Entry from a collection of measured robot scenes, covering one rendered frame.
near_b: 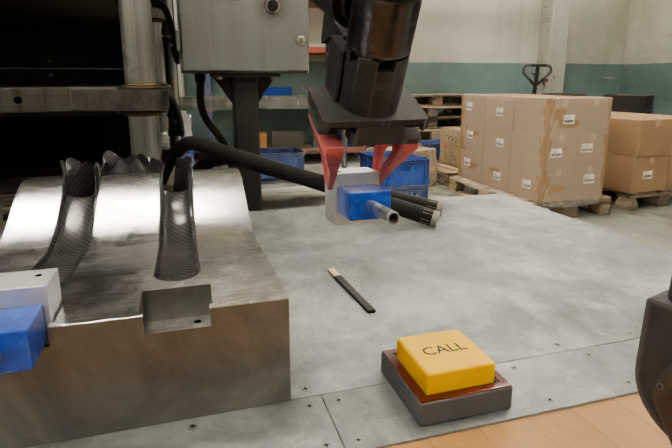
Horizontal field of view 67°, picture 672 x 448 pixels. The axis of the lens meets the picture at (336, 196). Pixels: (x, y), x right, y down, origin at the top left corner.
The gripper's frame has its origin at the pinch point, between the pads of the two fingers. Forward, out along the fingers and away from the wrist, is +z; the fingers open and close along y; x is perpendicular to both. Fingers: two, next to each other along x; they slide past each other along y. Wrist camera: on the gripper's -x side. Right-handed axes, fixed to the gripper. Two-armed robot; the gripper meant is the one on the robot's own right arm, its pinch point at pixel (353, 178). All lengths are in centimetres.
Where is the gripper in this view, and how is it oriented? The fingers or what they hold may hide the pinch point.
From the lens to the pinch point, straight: 54.0
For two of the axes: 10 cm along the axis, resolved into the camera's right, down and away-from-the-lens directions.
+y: -9.6, 0.7, -2.8
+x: 2.6, 6.4, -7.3
